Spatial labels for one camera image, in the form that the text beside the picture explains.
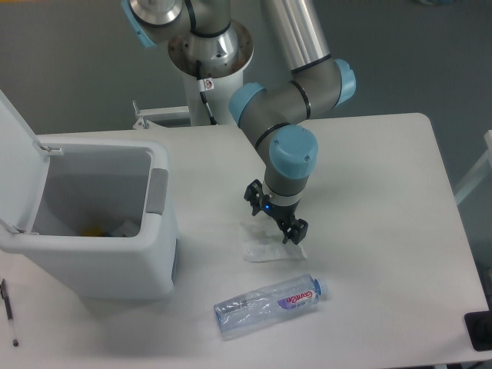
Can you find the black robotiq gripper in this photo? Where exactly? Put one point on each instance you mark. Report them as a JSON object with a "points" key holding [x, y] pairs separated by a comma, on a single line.
{"points": [[293, 229]]}

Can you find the clear plastic wrapper bag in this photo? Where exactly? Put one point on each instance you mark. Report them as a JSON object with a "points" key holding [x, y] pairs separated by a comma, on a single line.
{"points": [[263, 242]]}

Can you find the clear plastic water bottle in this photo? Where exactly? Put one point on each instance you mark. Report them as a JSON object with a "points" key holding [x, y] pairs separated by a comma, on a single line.
{"points": [[263, 307]]}

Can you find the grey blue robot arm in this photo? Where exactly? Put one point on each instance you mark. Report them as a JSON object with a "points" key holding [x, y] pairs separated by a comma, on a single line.
{"points": [[207, 44]]}

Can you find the white plastic trash can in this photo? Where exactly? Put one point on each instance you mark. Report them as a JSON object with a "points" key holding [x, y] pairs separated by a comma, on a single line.
{"points": [[104, 182]]}

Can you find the trash inside the can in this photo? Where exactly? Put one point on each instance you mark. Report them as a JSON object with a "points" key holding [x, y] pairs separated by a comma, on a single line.
{"points": [[127, 229]]}

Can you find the white trash can lid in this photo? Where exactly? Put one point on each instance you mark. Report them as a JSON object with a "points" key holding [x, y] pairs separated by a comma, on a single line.
{"points": [[24, 170]]}

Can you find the black device at table edge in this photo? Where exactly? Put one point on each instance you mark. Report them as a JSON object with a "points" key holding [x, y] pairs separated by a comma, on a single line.
{"points": [[479, 329]]}

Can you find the black ballpoint pen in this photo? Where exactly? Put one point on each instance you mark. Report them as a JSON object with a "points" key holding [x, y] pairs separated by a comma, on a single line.
{"points": [[9, 313]]}

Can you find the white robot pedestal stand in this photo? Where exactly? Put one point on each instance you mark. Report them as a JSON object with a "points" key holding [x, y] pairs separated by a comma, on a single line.
{"points": [[203, 101]]}

